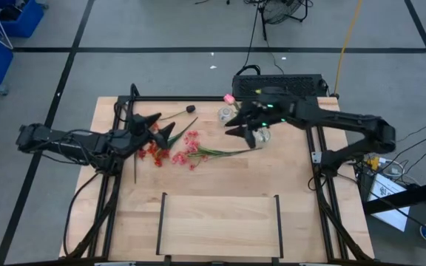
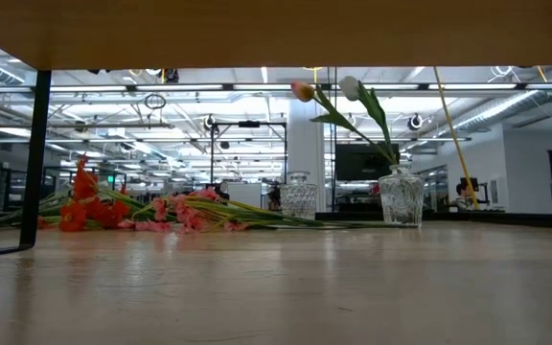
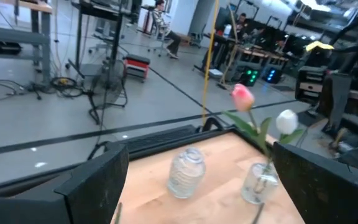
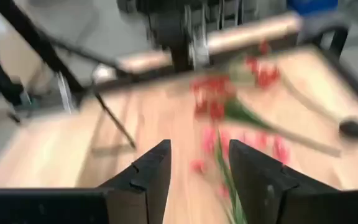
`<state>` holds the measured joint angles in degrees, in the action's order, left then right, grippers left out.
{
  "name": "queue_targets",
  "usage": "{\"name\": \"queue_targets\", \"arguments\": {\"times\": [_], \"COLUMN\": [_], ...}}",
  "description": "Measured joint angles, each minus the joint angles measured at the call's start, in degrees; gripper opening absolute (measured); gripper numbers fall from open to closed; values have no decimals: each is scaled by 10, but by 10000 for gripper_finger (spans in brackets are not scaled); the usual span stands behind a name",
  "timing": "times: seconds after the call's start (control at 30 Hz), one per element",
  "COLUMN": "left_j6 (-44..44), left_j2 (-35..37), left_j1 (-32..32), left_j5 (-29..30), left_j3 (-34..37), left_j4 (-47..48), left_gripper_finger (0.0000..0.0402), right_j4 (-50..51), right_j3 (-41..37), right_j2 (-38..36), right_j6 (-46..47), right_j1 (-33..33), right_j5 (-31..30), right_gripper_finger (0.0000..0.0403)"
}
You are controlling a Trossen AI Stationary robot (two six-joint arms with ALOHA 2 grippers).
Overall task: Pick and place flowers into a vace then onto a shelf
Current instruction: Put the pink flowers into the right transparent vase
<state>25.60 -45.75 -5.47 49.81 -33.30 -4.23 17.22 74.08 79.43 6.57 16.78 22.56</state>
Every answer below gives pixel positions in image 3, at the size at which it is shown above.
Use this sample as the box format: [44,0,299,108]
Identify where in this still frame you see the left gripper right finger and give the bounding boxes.
[273,142,358,224]

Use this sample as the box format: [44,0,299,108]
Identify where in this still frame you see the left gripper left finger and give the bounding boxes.
[0,142,130,224]

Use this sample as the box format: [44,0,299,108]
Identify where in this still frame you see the embossed glass vase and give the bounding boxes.
[241,162,280,205]

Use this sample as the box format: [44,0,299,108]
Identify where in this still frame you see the pink and white flowers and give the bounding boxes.
[275,108,306,147]

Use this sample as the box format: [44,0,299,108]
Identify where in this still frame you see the diamond-cut glass vase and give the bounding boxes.
[166,146,206,199]

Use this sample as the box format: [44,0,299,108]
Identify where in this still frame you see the pink artificial tulip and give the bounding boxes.
[222,83,275,170]

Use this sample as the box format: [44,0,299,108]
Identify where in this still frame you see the black perforated metal box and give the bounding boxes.
[116,124,200,154]

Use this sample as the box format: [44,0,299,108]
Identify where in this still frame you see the black floor fan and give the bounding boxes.
[86,58,129,126]

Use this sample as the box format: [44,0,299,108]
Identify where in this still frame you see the computer with blue lights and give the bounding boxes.
[262,67,283,84]

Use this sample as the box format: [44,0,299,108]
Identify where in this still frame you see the computer with green lights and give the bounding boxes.
[239,66,261,87]

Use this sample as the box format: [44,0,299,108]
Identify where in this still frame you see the red and black rolling stool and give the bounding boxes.
[122,54,151,83]

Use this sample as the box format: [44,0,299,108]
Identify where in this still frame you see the grey metal workbench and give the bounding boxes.
[0,0,54,85]

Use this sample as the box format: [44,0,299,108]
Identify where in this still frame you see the person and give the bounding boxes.
[233,12,253,40]
[152,0,182,60]

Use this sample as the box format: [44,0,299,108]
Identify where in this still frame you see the black equipment cart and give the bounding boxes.
[67,0,127,78]

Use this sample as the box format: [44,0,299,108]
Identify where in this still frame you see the yellow cable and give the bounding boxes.
[200,0,220,126]

